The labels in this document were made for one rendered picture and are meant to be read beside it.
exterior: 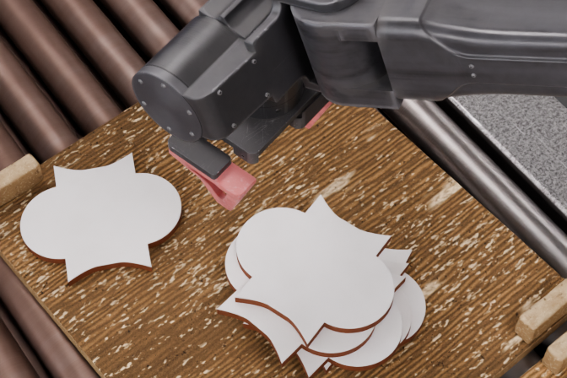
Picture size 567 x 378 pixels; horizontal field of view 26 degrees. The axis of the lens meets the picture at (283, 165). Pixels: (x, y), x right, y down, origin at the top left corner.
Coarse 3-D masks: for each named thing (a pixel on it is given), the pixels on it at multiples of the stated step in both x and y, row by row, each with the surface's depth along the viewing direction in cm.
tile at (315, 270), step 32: (256, 224) 101; (288, 224) 101; (320, 224) 101; (256, 256) 100; (288, 256) 100; (320, 256) 100; (352, 256) 100; (256, 288) 98; (288, 288) 98; (320, 288) 98; (352, 288) 98; (384, 288) 98; (288, 320) 97; (320, 320) 96; (352, 320) 96
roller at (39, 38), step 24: (0, 0) 124; (24, 0) 124; (0, 24) 124; (24, 24) 122; (48, 24) 123; (24, 48) 122; (48, 48) 120; (48, 72) 119; (72, 72) 118; (72, 96) 117; (96, 96) 117; (96, 120) 115
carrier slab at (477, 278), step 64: (128, 128) 113; (320, 128) 113; (384, 128) 113; (192, 192) 109; (256, 192) 109; (320, 192) 109; (384, 192) 109; (448, 192) 109; (192, 256) 105; (448, 256) 105; (512, 256) 105; (64, 320) 102; (128, 320) 102; (192, 320) 102; (448, 320) 102; (512, 320) 102
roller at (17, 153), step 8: (0, 128) 115; (0, 136) 114; (8, 136) 115; (0, 144) 114; (8, 144) 114; (16, 144) 115; (0, 152) 113; (8, 152) 113; (16, 152) 114; (0, 160) 113; (8, 160) 113; (16, 160) 113; (0, 168) 112
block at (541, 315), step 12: (564, 288) 100; (540, 300) 100; (552, 300) 100; (564, 300) 100; (528, 312) 99; (540, 312) 99; (552, 312) 99; (564, 312) 101; (516, 324) 100; (528, 324) 98; (540, 324) 98; (552, 324) 101; (528, 336) 99
